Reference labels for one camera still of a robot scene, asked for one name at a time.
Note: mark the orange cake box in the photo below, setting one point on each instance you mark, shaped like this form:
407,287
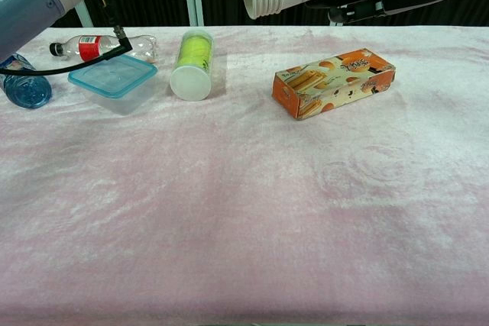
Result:
332,81

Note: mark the yellow tennis ball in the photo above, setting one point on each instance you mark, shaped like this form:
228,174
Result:
198,42
193,60

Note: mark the clear tennis ball tube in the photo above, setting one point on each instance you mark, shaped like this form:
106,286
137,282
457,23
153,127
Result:
190,83

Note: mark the pink velvet tablecloth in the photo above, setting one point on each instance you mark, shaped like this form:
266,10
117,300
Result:
229,207

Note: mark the light blue flat pack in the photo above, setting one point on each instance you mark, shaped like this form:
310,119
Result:
114,74

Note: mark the clear cola bottle red label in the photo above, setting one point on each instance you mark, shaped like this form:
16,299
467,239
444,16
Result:
89,47

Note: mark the blue water bottle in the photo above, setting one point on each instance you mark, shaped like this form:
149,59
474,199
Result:
26,89

